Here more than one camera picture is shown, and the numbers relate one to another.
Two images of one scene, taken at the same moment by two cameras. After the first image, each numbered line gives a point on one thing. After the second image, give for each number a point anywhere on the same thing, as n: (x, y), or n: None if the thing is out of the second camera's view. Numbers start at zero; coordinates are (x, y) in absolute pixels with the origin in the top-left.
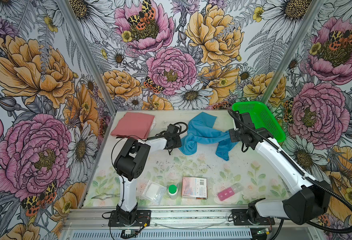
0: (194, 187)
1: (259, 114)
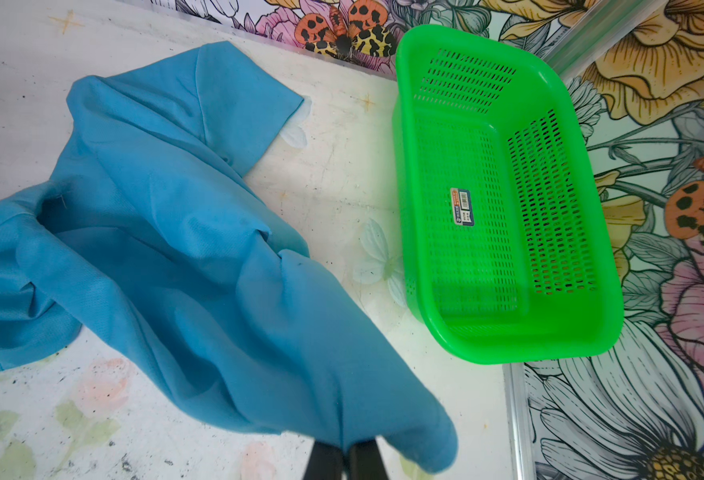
0: None
1: (510, 239)
